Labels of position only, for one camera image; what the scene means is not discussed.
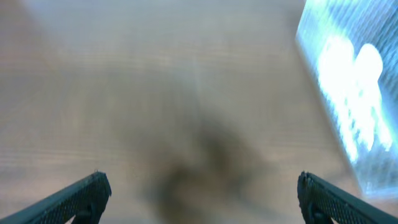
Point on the white spoon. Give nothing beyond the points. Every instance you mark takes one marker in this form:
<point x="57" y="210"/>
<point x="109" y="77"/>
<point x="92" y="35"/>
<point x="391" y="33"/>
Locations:
<point x="334" y="63"/>

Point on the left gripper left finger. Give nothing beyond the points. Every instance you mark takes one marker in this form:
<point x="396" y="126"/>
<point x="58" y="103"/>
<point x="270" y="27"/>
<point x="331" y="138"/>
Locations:
<point x="81" y="202"/>

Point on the white spoon vertical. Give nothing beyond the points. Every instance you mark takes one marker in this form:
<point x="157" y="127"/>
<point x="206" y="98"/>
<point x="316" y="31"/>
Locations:
<point x="368" y="67"/>

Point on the clear plastic basket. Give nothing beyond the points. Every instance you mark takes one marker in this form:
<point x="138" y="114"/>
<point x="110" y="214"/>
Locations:
<point x="362" y="22"/>

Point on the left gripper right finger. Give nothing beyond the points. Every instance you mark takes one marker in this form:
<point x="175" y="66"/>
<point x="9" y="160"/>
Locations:
<point x="324" y="203"/>

